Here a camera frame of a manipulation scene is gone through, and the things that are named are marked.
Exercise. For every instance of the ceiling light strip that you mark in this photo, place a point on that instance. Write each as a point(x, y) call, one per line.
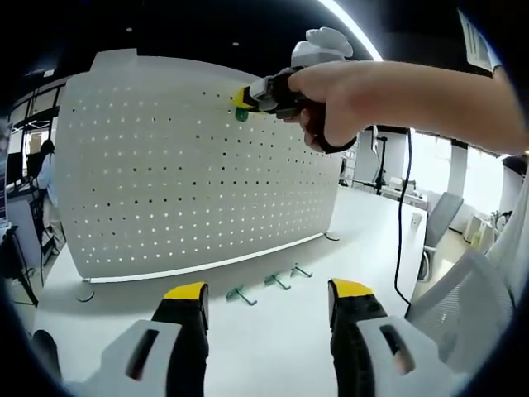
point(355, 29)

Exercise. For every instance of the green hook assembly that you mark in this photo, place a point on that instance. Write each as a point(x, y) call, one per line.
point(239, 294)
point(274, 280)
point(299, 271)
point(239, 115)

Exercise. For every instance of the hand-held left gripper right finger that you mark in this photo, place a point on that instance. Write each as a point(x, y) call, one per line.
point(351, 331)

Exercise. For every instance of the white mesh office chair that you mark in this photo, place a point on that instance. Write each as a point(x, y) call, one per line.
point(463, 306)

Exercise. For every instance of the computer monitor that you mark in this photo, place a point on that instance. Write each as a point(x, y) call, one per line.
point(3, 173)

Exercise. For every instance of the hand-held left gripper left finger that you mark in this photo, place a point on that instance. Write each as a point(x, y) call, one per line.
point(124, 351)

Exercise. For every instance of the black rounded object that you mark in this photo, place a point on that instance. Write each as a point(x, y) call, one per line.
point(46, 355)

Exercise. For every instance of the black tripod stand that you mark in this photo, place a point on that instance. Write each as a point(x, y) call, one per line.
point(379, 169)

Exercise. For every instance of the black-legged desk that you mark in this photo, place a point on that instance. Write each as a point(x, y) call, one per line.
point(20, 264)

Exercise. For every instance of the person's right hand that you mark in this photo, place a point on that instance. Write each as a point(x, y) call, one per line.
point(343, 95)

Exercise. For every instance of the white perforated mounting plate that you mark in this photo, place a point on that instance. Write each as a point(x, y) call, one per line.
point(186, 173)

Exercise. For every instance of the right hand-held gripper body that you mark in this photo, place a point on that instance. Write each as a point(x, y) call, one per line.
point(322, 45)

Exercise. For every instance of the ceiling air conditioner panel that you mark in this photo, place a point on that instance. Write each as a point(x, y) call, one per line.
point(479, 41)

